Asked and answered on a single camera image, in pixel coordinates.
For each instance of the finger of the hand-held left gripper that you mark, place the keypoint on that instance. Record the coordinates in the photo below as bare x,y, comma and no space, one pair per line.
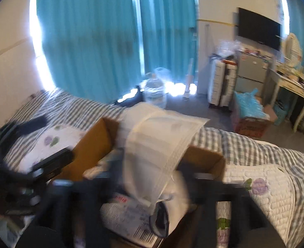
53,161
25,126

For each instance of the white vanity desk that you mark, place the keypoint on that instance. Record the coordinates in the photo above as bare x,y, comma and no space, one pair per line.
299,87

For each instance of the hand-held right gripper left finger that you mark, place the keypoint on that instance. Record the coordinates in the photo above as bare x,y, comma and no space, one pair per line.
82,211

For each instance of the narrow teal curtain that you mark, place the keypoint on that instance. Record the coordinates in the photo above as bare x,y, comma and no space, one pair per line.
167,31

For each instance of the blue plastic bag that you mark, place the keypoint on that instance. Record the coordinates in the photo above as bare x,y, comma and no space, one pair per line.
247,106

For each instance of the teal storage basket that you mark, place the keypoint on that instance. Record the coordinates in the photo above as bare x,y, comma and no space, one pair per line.
280,113

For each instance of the bagged white face masks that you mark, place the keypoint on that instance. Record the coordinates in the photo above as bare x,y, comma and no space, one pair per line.
154,144

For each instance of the small grey fridge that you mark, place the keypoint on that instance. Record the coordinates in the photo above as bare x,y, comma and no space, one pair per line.
251,69

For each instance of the bed with checkered sheet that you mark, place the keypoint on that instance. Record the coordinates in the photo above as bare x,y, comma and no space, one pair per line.
245,147

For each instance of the tissue paper pack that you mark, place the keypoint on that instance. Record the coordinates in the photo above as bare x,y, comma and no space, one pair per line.
131,217

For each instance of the clear plastic bags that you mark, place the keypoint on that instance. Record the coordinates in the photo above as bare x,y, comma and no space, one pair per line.
228,47

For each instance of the large clear water bottle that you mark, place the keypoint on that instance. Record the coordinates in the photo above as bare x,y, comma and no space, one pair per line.
154,93

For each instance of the brown cardboard box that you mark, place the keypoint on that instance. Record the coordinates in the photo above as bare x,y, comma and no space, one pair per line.
92,147

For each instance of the wide teal curtain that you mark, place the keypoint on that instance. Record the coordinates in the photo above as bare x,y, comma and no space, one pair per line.
90,38

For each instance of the teal curtain beside wardrobe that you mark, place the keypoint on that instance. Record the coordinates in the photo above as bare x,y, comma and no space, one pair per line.
302,10

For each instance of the cardboard box on floor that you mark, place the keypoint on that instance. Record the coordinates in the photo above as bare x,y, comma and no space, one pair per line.
251,128

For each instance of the white ribbed suitcase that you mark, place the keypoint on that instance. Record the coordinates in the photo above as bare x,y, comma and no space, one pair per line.
223,82

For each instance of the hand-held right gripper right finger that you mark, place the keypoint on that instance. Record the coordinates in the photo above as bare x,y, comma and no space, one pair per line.
211,193

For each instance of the white oval vanity mirror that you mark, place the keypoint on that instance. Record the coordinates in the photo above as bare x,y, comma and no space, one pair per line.
294,47

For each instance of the black wall television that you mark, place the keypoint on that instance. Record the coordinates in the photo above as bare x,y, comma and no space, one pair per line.
259,28

